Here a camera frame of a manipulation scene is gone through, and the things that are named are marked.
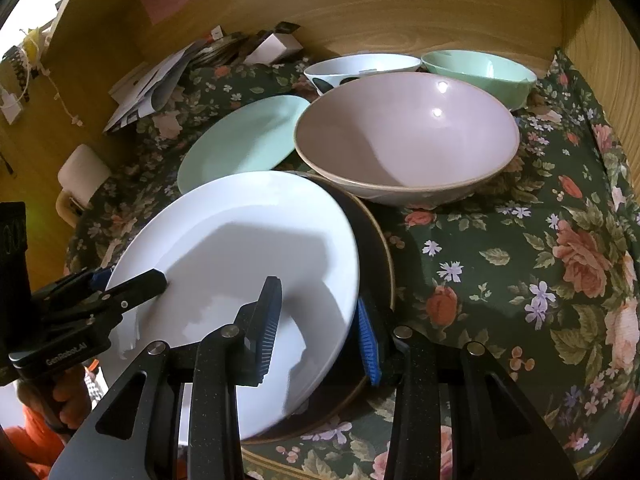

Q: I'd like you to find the stack of white papers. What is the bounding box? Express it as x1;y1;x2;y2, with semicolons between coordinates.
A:
102;35;251;134

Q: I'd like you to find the person's left hand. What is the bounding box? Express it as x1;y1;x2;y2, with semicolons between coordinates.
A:
17;361;104;433

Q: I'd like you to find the white bowl with dark spots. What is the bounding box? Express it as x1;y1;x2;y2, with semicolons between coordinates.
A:
304;53;423;96

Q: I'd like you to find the small yellow object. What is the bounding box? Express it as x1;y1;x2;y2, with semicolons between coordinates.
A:
20;30;47;57

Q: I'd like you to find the mint green bowl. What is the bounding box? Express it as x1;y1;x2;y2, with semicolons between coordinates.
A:
421;50;538;111

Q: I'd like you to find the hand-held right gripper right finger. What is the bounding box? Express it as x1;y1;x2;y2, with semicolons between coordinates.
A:
356;296;591;480

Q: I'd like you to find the white cord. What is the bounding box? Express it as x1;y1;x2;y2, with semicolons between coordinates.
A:
20;27;84;127

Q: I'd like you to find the cream white jug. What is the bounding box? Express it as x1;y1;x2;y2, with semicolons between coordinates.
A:
56;143;112;229

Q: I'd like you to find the dark plate with brown rim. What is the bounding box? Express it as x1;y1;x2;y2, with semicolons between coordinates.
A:
240;172;399;444

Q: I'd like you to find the mint green plate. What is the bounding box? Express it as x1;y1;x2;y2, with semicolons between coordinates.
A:
177;95;312;196

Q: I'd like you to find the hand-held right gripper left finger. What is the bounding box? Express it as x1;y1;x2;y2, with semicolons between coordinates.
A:
50;276;284;480

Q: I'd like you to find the small white box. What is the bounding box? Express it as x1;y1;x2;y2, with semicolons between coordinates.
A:
245;32;304;66

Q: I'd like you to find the person's left forearm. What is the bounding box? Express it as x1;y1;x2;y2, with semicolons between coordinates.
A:
0;405;68;480

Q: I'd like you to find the white plate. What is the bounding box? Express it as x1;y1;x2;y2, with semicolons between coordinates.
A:
106;171;361;442

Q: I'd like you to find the dark floral tablecloth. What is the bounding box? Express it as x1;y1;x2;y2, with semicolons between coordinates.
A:
65;47;640;480

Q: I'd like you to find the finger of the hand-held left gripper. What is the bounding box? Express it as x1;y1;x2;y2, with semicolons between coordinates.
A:
31;268;112;312
44;268;169;332

